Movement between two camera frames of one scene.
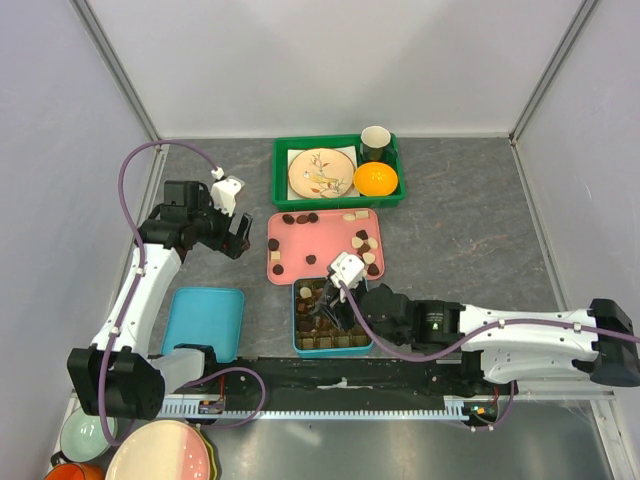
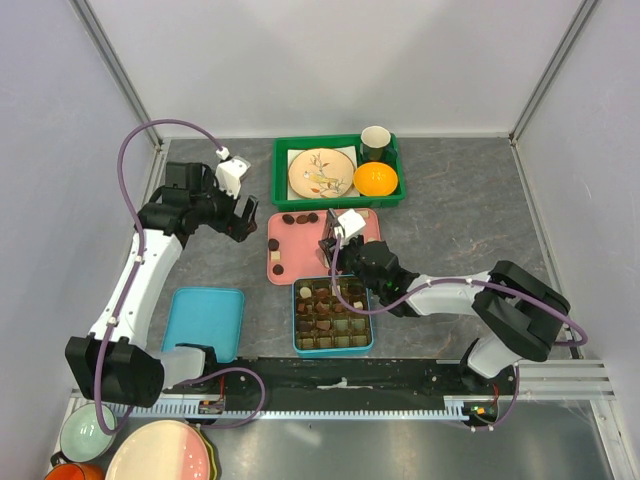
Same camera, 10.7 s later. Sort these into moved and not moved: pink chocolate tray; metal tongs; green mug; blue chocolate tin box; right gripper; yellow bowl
Moved: metal tongs; right gripper
Not moved: green mug; blue chocolate tin box; yellow bowl; pink chocolate tray
